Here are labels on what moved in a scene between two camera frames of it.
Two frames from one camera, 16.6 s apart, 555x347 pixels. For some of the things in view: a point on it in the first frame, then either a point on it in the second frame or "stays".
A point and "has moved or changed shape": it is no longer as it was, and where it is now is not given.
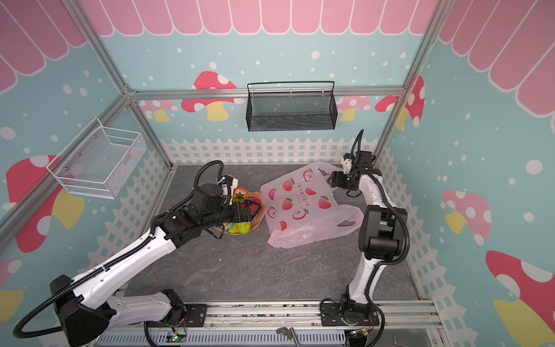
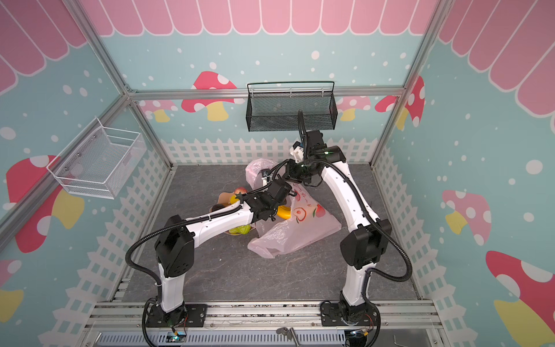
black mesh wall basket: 291,106 stays
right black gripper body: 335,179 to 294,171
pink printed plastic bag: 300,211 has moved or changed shape
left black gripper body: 234,214 to 274,212
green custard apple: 240,228 stays
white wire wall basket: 97,163 stays
